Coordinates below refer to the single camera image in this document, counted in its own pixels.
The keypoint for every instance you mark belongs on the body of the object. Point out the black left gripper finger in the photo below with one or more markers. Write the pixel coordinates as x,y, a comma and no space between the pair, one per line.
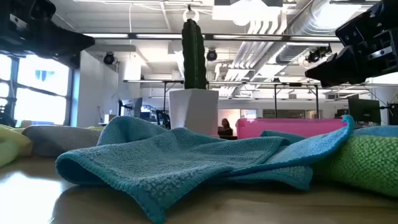
68,39
62,56

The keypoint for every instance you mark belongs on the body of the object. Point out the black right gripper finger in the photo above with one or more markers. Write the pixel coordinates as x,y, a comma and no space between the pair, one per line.
376,59
335,73

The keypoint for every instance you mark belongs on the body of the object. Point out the grey microfiber towel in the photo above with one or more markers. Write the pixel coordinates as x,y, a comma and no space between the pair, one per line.
59,140

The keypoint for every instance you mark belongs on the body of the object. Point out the green microfiber towel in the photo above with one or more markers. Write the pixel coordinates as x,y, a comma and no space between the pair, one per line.
367,165

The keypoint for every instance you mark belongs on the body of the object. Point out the lime microfiber towel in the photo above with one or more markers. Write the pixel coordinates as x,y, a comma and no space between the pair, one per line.
12,143

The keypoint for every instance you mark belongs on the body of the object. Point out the black computer monitor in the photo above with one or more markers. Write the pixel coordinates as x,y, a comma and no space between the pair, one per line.
363,112
136,107

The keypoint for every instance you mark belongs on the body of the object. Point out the pink plastic bin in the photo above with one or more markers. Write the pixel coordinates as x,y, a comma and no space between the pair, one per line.
295,127

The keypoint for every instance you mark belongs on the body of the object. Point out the person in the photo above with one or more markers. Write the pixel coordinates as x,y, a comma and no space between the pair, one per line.
225,126

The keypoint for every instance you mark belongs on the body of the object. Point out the green cactus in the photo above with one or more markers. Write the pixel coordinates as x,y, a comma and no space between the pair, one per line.
194,56

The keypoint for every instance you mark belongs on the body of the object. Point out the white faceted plant pot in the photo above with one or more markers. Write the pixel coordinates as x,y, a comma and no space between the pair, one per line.
194,112

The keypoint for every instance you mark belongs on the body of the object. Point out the black ceiling camera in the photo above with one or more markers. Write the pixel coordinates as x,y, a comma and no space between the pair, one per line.
109,58
317,55
211,55

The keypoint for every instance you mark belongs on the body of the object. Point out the silver ventilation duct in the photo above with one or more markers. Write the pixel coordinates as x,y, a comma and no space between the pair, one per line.
298,34

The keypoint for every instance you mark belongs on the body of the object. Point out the black metal workstation frame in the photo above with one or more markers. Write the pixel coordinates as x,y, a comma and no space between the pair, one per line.
149,81

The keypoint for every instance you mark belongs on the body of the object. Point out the black aluminium table frame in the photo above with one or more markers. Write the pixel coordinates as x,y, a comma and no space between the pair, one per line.
228,137

